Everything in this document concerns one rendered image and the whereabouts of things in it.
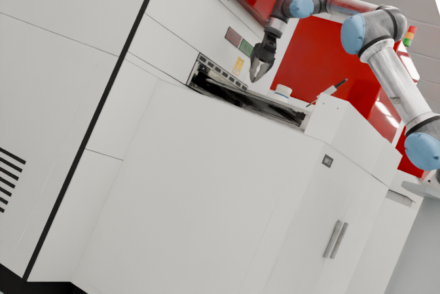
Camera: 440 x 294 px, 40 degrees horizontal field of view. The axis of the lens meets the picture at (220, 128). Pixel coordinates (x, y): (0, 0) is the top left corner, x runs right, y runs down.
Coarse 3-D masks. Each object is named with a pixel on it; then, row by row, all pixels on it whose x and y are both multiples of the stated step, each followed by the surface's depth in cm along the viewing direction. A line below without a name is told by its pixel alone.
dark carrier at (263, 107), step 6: (240, 96) 228; (246, 96) 219; (252, 102) 231; (258, 102) 222; (258, 108) 244; (264, 108) 234; (270, 114) 246; (276, 114) 236; (288, 114) 218; (300, 120) 223
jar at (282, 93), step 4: (280, 84) 274; (280, 88) 273; (284, 88) 273; (288, 88) 273; (276, 92) 274; (280, 92) 273; (284, 92) 273; (288, 92) 274; (272, 96) 276; (276, 96) 273; (280, 96) 272; (284, 96) 273; (288, 96) 274; (280, 100) 272; (284, 100) 273
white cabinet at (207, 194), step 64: (192, 128) 194; (256, 128) 184; (128, 192) 199; (192, 192) 189; (256, 192) 180; (320, 192) 185; (384, 192) 254; (128, 256) 194; (192, 256) 184; (256, 256) 175; (320, 256) 208
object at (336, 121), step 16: (320, 96) 184; (320, 112) 183; (336, 112) 181; (352, 112) 186; (320, 128) 182; (336, 128) 180; (352, 128) 191; (368, 128) 205; (336, 144) 183; (352, 144) 196; (368, 144) 211; (352, 160) 203; (368, 160) 218
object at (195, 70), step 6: (198, 66) 220; (204, 66) 223; (192, 72) 219; (204, 72) 224; (210, 72) 228; (192, 78) 219; (216, 78) 232; (222, 78) 236; (186, 84) 219; (192, 84) 221; (198, 84) 224; (228, 84) 241; (198, 90) 225; (204, 90) 228; (216, 96) 237; (228, 102) 246; (240, 102) 257
